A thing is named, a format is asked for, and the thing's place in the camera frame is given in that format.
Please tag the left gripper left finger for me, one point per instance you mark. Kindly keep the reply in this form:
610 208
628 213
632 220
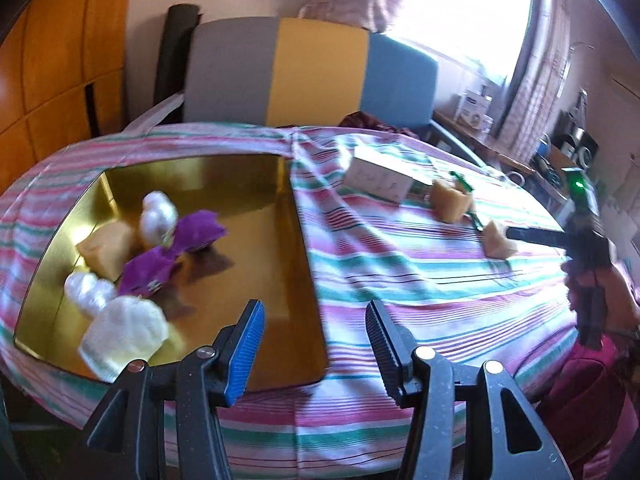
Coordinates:
124 437

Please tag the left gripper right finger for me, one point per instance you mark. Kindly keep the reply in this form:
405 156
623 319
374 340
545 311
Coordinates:
504 436

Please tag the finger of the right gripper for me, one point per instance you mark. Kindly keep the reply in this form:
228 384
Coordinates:
543 237

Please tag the yellow sponge block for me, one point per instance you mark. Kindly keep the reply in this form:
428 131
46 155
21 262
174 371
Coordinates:
448 203
495 243
108 248

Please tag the white plastic-wrapped bundle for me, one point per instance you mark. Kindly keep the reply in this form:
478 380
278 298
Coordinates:
128 328
88 292
158 220

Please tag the purple snack packet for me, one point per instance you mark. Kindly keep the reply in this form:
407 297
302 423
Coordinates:
196 231
147 273

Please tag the white carton box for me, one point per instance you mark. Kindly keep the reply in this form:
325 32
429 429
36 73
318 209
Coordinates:
385 176

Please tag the person's right hand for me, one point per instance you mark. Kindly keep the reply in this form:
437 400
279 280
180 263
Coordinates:
623 310

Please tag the striped bedsheet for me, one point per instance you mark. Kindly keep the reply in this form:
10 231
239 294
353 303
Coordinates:
433 278

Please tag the white box on table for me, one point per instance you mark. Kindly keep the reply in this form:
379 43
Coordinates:
472 109

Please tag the dark red cloth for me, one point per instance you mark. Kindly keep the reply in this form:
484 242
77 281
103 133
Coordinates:
363 120

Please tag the gold tin box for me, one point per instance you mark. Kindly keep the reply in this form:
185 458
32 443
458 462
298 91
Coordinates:
262 256

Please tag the tricolour armchair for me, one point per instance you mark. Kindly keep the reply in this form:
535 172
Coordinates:
276 72

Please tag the wooden wardrobe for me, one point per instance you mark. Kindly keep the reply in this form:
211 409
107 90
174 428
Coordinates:
62 77

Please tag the black rolled mat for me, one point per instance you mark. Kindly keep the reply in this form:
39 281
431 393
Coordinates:
180 22

